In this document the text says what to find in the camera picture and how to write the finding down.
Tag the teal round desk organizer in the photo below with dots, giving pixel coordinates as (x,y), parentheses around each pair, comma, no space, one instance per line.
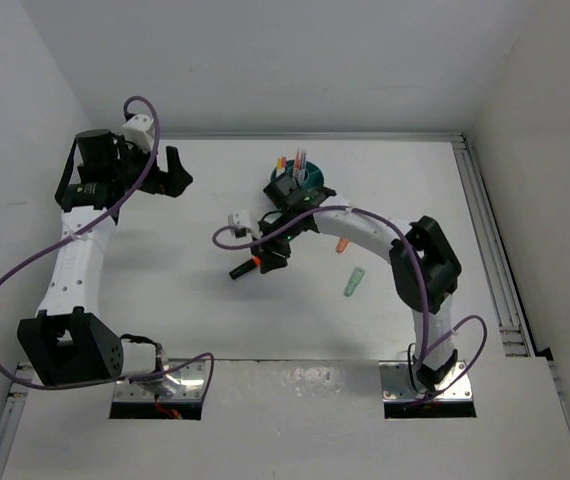
(313,177)

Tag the green correction tape dispenser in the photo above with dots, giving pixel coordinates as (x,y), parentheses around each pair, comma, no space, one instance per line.
(354,281)

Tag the aluminium table edge rail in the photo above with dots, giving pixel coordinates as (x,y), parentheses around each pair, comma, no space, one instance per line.
(512,323)

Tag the black orange-capped highlighter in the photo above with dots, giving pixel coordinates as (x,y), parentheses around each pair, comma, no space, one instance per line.
(245,268)

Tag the pink double-ended marker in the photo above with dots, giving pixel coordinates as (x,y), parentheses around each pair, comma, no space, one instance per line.
(295,167)

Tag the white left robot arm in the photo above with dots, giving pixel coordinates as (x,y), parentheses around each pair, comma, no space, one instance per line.
(66,341)

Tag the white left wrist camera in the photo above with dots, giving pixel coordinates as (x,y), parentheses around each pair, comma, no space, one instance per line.
(139,130)

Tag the orange correction tape dispenser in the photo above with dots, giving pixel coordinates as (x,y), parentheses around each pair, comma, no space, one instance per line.
(341,246)

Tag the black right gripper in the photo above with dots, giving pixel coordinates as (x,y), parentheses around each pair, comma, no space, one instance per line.
(272,254)

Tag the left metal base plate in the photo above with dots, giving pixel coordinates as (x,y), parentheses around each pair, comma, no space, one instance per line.
(186,385)

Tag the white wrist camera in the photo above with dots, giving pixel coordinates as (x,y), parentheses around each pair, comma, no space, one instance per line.
(242,224)
(139,130)

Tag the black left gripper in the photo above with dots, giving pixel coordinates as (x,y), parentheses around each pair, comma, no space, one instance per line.
(166,183)

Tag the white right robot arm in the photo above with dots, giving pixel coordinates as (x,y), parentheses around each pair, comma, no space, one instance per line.
(424,266)

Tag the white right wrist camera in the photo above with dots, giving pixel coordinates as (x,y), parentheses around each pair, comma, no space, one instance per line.
(242,224)

